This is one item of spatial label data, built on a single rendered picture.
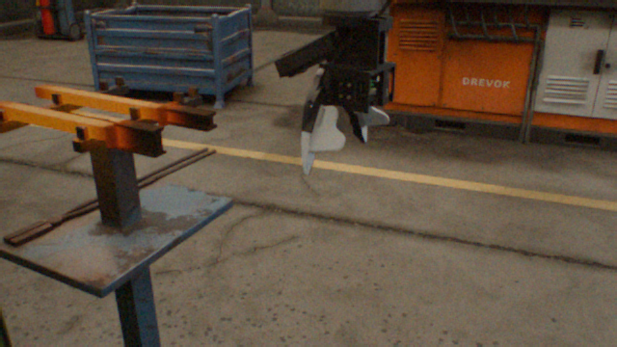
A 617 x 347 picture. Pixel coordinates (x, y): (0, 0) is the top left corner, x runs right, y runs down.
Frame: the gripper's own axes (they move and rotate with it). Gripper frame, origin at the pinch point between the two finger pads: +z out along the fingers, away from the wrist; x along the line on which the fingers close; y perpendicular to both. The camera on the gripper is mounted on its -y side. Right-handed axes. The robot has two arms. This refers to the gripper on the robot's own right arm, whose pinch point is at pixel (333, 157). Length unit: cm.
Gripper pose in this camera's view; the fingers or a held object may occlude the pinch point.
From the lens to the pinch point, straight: 75.1
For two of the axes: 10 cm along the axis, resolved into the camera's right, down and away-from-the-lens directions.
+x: 5.8, -3.3, 7.4
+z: 0.0, 9.1, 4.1
